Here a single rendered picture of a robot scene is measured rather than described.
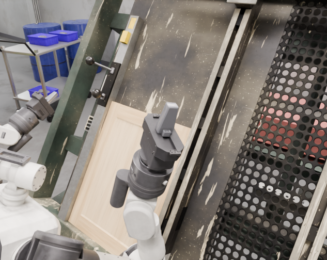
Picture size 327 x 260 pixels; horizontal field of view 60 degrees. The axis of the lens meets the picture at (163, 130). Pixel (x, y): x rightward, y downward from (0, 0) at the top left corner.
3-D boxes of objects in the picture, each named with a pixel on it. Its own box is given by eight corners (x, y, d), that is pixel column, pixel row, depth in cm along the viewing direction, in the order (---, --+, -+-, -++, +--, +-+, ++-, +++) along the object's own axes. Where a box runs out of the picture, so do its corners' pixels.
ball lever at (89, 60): (112, 76, 126) (83, 63, 120) (115, 67, 126) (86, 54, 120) (114, 76, 123) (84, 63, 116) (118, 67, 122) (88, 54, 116)
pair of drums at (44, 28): (108, 70, 611) (104, 20, 562) (50, 87, 519) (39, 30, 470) (84, 63, 658) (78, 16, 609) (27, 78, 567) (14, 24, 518)
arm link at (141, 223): (150, 208, 59) (157, 247, 66) (154, 178, 66) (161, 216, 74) (119, 208, 60) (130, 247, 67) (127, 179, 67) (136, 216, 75)
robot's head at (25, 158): (18, 192, 70) (18, 165, 67) (-15, 182, 70) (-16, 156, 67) (33, 178, 75) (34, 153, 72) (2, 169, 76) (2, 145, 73)
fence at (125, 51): (64, 215, 130) (57, 216, 127) (136, 19, 129) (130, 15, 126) (71, 220, 127) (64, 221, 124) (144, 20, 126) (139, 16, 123)
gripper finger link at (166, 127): (180, 104, 52) (171, 131, 56) (164, 103, 51) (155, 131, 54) (183, 110, 51) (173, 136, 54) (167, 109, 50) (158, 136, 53)
